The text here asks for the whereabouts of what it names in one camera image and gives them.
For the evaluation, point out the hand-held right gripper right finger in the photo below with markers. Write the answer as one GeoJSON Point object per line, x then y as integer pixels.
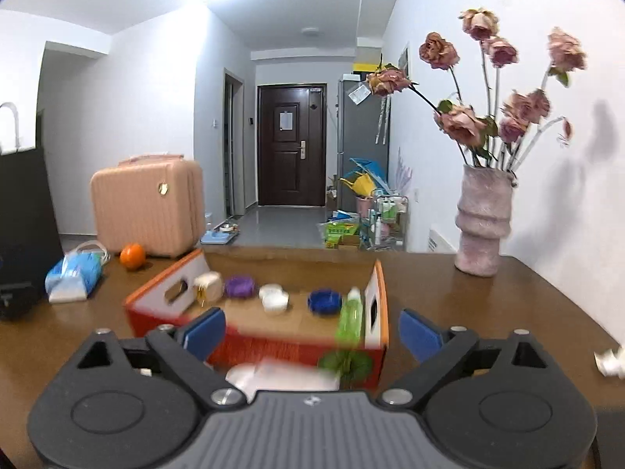
{"type": "Point", "coordinates": [419, 334]}

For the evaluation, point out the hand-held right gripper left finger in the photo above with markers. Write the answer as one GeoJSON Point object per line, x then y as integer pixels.
{"type": "Point", "coordinates": [205, 333]}

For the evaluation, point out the beige charger plug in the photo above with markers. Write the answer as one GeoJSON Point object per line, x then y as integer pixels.
{"type": "Point", "coordinates": [209, 287]}

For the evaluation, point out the purple round lid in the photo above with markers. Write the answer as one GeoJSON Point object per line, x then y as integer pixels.
{"type": "Point", "coordinates": [239, 287]}

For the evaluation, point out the green spray bottle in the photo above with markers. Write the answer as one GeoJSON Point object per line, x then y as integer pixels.
{"type": "Point", "coordinates": [350, 320]}

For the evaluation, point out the orange cardboard box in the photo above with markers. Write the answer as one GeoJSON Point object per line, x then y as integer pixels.
{"type": "Point", "coordinates": [283, 351]}

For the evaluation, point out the blue round lid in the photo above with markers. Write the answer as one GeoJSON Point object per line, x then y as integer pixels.
{"type": "Point", "coordinates": [324, 302]}

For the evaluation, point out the blue pet bowl tray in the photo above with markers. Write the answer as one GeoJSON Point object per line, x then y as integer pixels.
{"type": "Point", "coordinates": [219, 236]}

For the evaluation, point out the orange fruit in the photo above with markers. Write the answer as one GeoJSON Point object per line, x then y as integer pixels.
{"type": "Point", "coordinates": [133, 257]}

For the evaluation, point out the green printed bag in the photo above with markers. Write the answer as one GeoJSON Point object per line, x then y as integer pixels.
{"type": "Point", "coordinates": [341, 234]}

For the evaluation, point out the pink textured vase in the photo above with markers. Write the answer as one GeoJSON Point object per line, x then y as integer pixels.
{"type": "Point", "coordinates": [483, 224]}

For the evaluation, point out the pink flower pot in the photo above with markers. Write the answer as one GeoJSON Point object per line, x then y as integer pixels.
{"type": "Point", "coordinates": [364, 205]}

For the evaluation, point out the pink suitcase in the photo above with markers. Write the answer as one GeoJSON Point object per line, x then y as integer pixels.
{"type": "Point", "coordinates": [146, 205]}

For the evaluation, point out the blue tissue pack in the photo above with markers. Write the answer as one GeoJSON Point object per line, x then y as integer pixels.
{"type": "Point", "coordinates": [75, 273]}

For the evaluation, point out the yellow watering can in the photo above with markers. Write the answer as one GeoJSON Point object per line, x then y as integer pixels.
{"type": "Point", "coordinates": [361, 185]}

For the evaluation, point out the blue folding rack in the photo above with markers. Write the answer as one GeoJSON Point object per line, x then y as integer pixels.
{"type": "Point", "coordinates": [368, 166]}

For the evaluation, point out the crumpled white tissue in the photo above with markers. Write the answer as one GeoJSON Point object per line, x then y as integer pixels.
{"type": "Point", "coordinates": [610, 361]}

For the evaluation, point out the dark brown entrance door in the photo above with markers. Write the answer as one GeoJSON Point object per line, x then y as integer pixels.
{"type": "Point", "coordinates": [290, 156]}

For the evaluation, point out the grey refrigerator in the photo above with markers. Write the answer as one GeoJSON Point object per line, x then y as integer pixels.
{"type": "Point", "coordinates": [359, 132]}

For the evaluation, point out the dried pink roses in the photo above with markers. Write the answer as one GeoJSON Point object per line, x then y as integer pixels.
{"type": "Point", "coordinates": [461, 124]}

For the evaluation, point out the white folded umbrella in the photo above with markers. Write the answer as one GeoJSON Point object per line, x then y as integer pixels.
{"type": "Point", "coordinates": [382, 122]}

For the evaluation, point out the black paper bag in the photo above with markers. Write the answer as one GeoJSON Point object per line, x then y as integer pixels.
{"type": "Point", "coordinates": [24, 205]}

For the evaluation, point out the paper note on refrigerator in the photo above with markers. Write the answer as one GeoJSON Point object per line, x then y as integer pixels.
{"type": "Point", "coordinates": [359, 94]}

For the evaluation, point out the yellow box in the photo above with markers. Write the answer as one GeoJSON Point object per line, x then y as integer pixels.
{"type": "Point", "coordinates": [367, 67]}

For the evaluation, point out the round ceiling lamp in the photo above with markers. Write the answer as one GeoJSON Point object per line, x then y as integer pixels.
{"type": "Point", "coordinates": [310, 32]}

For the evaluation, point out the white wall heater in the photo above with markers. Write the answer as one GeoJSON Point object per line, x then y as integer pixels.
{"type": "Point", "coordinates": [442, 240]}

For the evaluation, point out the side door frame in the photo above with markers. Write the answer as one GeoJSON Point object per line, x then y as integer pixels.
{"type": "Point", "coordinates": [233, 141]}

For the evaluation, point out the wall picture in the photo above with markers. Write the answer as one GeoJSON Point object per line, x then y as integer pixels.
{"type": "Point", "coordinates": [404, 58]}

